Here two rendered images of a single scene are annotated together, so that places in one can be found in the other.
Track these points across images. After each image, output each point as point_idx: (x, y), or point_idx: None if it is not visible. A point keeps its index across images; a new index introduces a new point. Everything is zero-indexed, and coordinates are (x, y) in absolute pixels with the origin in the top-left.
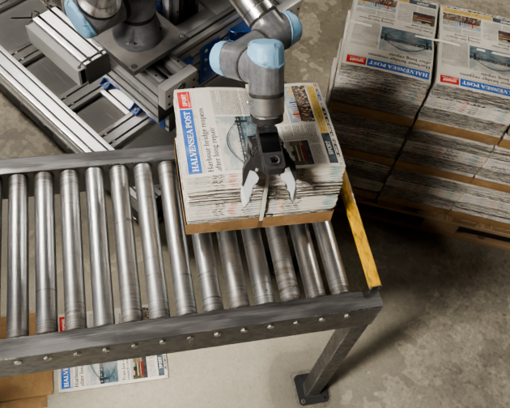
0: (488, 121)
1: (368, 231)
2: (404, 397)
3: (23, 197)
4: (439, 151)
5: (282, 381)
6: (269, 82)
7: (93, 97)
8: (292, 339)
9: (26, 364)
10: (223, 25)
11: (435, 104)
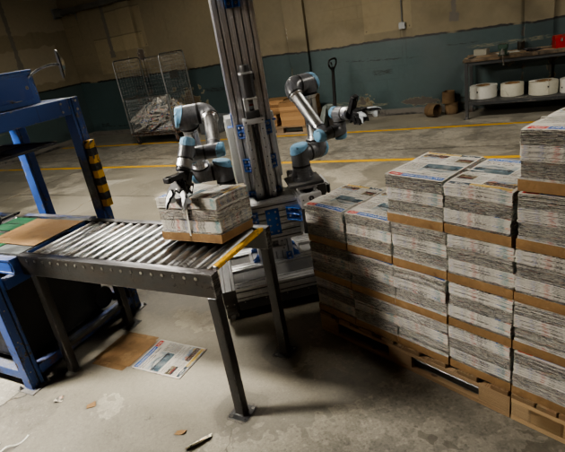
0: (378, 240)
1: (352, 352)
2: (293, 440)
3: (133, 229)
4: (367, 272)
5: (230, 403)
6: (180, 151)
7: (244, 255)
8: (256, 386)
9: (78, 270)
10: (279, 202)
11: (351, 230)
